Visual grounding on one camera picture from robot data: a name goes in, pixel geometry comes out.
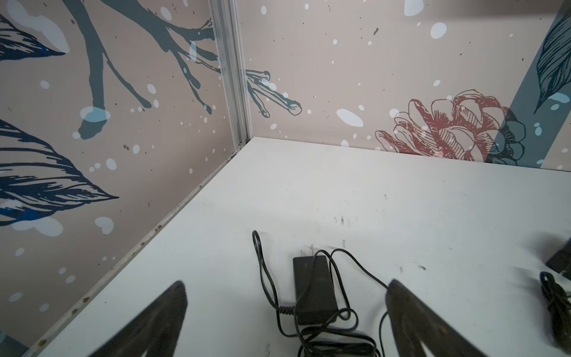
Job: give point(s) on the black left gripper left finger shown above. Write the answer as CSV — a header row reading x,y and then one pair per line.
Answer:
x,y
154,331

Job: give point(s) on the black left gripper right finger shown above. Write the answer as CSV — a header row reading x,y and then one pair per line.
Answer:
x,y
417,328

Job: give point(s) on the black network switch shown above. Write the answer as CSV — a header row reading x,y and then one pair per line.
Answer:
x,y
560,262

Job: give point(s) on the black power adapter with cable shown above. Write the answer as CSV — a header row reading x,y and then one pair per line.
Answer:
x,y
321,318

